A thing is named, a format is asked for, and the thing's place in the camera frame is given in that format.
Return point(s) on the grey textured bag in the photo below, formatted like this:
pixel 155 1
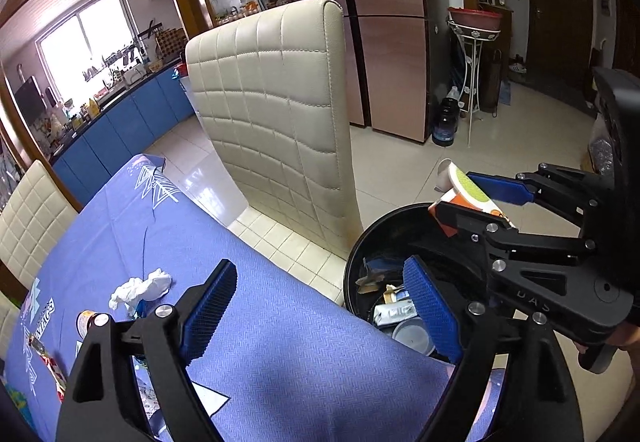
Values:
pixel 600 154

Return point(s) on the black wall appliance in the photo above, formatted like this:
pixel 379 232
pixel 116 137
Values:
pixel 29 96

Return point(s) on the brown medicine bottle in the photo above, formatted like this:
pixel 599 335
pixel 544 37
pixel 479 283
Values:
pixel 86 322

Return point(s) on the silver blister pack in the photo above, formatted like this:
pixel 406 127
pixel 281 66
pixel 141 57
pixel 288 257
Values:
pixel 149 392

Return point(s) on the red basin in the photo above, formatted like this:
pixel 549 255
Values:
pixel 475 16

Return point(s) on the blue cylindrical can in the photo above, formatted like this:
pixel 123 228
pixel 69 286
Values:
pixel 412 336

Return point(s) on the copper refrigerator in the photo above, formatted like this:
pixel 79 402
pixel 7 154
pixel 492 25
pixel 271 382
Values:
pixel 380 21

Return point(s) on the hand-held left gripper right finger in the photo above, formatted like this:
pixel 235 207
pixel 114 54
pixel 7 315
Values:
pixel 432 312

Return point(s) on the kitchen window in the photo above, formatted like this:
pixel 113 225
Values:
pixel 90 36

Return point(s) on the white plastic jug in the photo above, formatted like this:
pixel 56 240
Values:
pixel 453 92

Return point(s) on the blue snack packet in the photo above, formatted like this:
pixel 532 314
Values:
pixel 139 309

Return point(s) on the dark blue large bottle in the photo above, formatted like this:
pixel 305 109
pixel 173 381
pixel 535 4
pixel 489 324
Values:
pixel 444 121

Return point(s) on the blue printed tablecloth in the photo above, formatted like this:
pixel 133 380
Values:
pixel 280 322

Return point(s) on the cream quilted dining chair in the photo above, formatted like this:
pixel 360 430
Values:
pixel 280 111
pixel 35 222

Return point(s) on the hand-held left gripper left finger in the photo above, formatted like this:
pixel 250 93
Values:
pixel 210 312

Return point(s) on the orange paper snack cup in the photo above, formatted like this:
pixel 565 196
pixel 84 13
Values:
pixel 470 189

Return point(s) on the blue kitchen cabinets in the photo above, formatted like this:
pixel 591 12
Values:
pixel 125 126

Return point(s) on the white tissue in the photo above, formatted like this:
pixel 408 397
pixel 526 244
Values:
pixel 142 287

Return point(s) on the black trash bin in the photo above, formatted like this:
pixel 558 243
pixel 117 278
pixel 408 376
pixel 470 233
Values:
pixel 365 242

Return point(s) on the dark wooden door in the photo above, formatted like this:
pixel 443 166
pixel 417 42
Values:
pixel 560 16

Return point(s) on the white metal plant stand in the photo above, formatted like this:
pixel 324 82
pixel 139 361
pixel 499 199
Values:
pixel 474 35

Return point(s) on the green white drink carton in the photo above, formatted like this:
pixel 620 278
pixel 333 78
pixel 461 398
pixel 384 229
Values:
pixel 395 313

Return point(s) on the red gold foil wrapper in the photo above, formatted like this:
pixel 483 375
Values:
pixel 47 367

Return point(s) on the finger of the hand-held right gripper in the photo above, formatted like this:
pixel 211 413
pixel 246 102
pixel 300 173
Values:
pixel 470 219
pixel 505 189

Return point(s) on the person's right hand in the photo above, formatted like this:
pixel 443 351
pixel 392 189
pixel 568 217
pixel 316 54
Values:
pixel 629 334

